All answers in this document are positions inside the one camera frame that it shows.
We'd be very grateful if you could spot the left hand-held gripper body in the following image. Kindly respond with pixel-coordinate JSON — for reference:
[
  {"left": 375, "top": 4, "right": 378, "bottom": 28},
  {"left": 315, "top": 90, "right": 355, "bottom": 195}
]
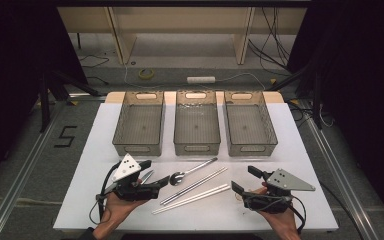
[{"left": 112, "top": 153, "right": 153, "bottom": 202}]

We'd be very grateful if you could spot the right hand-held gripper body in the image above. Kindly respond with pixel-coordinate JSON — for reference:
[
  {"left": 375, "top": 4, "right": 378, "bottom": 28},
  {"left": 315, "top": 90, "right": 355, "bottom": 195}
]
[{"left": 243, "top": 168, "right": 316, "bottom": 214}]

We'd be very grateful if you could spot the metal spoon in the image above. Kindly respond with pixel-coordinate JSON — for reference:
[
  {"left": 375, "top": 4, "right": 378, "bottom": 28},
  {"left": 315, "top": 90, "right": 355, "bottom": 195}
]
[{"left": 169, "top": 157, "right": 219, "bottom": 187}]

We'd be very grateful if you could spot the smoky clear plastic bin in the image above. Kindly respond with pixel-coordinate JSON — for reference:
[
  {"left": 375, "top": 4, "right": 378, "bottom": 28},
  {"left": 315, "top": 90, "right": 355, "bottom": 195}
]
[
  {"left": 223, "top": 90, "right": 279, "bottom": 158},
  {"left": 112, "top": 90, "right": 166, "bottom": 158},
  {"left": 173, "top": 90, "right": 222, "bottom": 157}
]

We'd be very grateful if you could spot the person's right hand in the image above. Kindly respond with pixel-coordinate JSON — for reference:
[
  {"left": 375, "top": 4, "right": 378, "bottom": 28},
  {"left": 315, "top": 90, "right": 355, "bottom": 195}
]
[{"left": 253, "top": 186, "right": 301, "bottom": 236}]

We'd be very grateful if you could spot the person's left hand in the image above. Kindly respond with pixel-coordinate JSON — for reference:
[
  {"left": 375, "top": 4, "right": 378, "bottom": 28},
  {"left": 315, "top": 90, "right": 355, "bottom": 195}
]
[{"left": 104, "top": 192, "right": 148, "bottom": 228}]

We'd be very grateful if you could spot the black stand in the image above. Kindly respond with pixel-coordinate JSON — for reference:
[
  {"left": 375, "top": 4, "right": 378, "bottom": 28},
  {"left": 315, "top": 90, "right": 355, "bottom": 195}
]
[
  {"left": 266, "top": 56, "right": 325, "bottom": 130},
  {"left": 38, "top": 68, "right": 102, "bottom": 133}
]

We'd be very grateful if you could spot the yellow tape roll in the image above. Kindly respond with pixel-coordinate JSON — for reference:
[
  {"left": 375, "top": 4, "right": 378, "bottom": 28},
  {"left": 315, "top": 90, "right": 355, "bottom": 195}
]
[{"left": 138, "top": 68, "right": 155, "bottom": 80}]

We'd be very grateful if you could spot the white power strip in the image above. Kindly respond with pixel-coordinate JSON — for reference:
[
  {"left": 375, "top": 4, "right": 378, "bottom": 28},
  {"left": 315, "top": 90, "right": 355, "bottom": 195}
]
[{"left": 186, "top": 76, "right": 216, "bottom": 84}]

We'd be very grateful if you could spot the black curtain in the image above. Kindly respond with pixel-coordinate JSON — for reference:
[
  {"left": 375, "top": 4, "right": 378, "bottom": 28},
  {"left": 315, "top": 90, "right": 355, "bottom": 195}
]
[
  {"left": 286, "top": 0, "right": 384, "bottom": 231},
  {"left": 0, "top": 0, "right": 88, "bottom": 189}
]

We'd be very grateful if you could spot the light wooden desk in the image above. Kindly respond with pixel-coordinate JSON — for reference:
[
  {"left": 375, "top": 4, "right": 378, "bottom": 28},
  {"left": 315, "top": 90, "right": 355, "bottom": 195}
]
[{"left": 57, "top": 6, "right": 308, "bottom": 66}]

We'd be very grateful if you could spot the right hand-held gripper cable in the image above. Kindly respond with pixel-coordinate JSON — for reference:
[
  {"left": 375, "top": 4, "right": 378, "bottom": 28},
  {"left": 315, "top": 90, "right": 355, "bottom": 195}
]
[{"left": 286, "top": 194, "right": 308, "bottom": 234}]

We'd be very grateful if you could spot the aluminium floor rail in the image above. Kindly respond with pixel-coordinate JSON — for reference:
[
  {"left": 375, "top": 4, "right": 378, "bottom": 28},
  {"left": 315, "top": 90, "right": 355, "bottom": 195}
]
[
  {"left": 299, "top": 99, "right": 381, "bottom": 240},
  {"left": 0, "top": 99, "right": 65, "bottom": 240}
]

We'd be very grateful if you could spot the thick black floor cable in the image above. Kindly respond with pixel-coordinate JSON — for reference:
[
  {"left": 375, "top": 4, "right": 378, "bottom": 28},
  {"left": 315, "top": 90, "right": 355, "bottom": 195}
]
[{"left": 319, "top": 181, "right": 365, "bottom": 240}]

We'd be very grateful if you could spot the white power cable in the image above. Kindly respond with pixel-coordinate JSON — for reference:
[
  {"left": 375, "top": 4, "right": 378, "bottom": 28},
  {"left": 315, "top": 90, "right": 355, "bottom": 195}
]
[{"left": 123, "top": 63, "right": 268, "bottom": 92}]

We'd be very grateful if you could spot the thin black floor cable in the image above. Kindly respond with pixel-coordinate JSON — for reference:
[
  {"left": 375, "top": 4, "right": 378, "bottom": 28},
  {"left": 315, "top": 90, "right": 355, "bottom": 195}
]
[{"left": 78, "top": 54, "right": 111, "bottom": 86}]

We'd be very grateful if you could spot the black cable bundle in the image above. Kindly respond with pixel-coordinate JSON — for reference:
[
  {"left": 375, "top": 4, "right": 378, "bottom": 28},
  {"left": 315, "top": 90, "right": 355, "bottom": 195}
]
[{"left": 248, "top": 6, "right": 292, "bottom": 72}]

